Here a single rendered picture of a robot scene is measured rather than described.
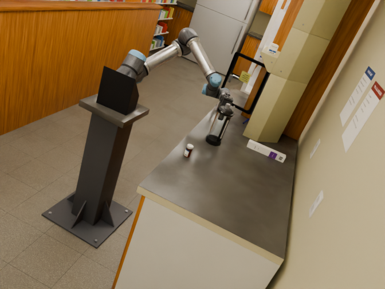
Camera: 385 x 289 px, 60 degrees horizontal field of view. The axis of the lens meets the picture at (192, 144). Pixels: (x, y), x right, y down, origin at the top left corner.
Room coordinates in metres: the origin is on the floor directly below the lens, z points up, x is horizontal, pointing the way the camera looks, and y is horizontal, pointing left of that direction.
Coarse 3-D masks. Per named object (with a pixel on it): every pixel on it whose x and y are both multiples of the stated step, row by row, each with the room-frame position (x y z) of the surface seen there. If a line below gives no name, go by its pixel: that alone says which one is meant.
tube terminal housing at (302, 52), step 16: (304, 32) 2.18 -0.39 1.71; (288, 48) 2.18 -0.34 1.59; (304, 48) 2.18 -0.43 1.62; (320, 48) 2.26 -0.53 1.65; (288, 64) 2.18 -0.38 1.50; (304, 64) 2.22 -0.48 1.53; (272, 80) 2.19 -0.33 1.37; (288, 80) 2.18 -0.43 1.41; (304, 80) 2.26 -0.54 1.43; (272, 96) 2.18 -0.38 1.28; (288, 96) 2.22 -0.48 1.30; (256, 112) 2.19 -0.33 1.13; (272, 112) 2.18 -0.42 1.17; (288, 112) 2.26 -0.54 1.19; (256, 128) 2.18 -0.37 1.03; (272, 128) 2.22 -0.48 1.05
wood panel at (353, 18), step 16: (352, 0) 2.51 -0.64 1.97; (368, 0) 2.50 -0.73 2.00; (288, 16) 2.57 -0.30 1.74; (352, 16) 2.50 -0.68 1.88; (288, 32) 2.56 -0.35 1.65; (336, 32) 2.51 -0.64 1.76; (352, 32) 2.49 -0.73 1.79; (336, 48) 2.50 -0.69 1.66; (320, 64) 2.51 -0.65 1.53; (336, 64) 2.49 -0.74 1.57; (320, 80) 2.50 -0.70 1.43; (304, 96) 2.51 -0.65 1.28; (320, 96) 2.49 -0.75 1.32; (304, 112) 2.50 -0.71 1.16; (288, 128) 2.51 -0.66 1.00
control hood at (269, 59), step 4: (264, 48) 2.41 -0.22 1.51; (260, 52) 2.21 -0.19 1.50; (264, 52) 2.23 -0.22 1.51; (276, 52) 2.41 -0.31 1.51; (264, 56) 2.20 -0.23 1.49; (268, 56) 2.20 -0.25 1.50; (272, 56) 2.20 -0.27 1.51; (276, 56) 2.25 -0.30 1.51; (264, 60) 2.20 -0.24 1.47; (268, 60) 2.20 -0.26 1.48; (272, 60) 2.19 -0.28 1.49; (276, 60) 2.19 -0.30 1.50; (268, 64) 2.20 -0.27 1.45; (272, 64) 2.19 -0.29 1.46; (268, 68) 2.19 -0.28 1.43; (272, 68) 2.19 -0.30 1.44
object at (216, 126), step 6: (216, 114) 1.90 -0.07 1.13; (228, 114) 1.86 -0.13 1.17; (216, 120) 1.88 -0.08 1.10; (222, 120) 1.86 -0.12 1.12; (216, 126) 1.87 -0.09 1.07; (222, 126) 1.87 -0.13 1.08; (210, 132) 1.88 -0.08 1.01; (216, 132) 1.86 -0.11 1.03; (210, 138) 1.87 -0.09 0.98; (216, 138) 1.86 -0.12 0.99
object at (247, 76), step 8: (248, 56) 2.57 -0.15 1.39; (240, 64) 2.57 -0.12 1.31; (248, 64) 2.55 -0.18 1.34; (256, 64) 2.54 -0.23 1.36; (232, 72) 2.59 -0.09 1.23; (240, 72) 2.57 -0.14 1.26; (248, 72) 2.55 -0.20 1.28; (256, 72) 2.53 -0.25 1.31; (264, 72) 2.51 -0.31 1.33; (232, 80) 2.58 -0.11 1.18; (240, 80) 2.56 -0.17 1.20; (248, 80) 2.54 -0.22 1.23; (256, 80) 2.52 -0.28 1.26; (232, 88) 2.57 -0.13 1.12; (240, 88) 2.55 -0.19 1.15; (248, 88) 2.53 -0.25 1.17; (256, 88) 2.51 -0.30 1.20; (232, 96) 2.56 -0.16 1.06; (240, 96) 2.54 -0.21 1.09; (248, 96) 2.52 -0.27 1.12; (240, 104) 2.53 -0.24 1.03; (248, 104) 2.51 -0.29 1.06
